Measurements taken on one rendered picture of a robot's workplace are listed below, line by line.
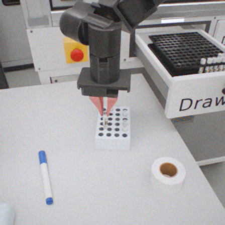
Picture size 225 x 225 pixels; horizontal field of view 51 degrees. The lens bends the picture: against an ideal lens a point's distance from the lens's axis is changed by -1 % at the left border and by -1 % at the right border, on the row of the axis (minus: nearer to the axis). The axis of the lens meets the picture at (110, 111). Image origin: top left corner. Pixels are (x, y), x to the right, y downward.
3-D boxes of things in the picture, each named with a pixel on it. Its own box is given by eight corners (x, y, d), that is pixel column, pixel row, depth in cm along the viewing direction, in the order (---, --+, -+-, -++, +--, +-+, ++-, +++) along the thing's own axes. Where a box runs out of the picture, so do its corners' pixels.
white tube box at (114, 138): (129, 150, 58) (130, 139, 55) (95, 148, 58) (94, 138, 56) (129, 117, 67) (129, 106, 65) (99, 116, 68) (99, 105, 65)
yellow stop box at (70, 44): (89, 63, 76) (87, 41, 71) (66, 65, 75) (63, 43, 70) (86, 55, 80) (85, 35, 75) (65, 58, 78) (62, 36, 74)
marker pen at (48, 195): (54, 204, 47) (52, 199, 46) (46, 206, 47) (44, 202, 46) (45, 153, 57) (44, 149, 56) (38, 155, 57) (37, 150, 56)
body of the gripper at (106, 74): (83, 74, 51) (80, 41, 46) (130, 77, 50) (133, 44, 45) (76, 92, 46) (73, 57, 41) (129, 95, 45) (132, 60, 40)
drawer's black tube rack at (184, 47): (229, 81, 68) (236, 61, 64) (173, 88, 65) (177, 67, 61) (193, 48, 85) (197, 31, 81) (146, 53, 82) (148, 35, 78)
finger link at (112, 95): (88, 104, 56) (86, 69, 50) (118, 106, 55) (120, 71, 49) (83, 123, 51) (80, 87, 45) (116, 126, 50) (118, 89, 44)
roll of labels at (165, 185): (181, 199, 48) (185, 188, 45) (146, 190, 49) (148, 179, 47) (183, 172, 53) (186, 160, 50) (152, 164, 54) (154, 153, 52)
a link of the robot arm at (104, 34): (103, 26, 36) (128, 18, 39) (76, 15, 40) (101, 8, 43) (104, 66, 41) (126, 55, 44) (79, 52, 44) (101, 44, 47)
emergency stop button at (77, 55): (84, 62, 73) (83, 49, 70) (71, 63, 72) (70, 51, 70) (83, 58, 75) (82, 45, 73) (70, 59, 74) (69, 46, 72)
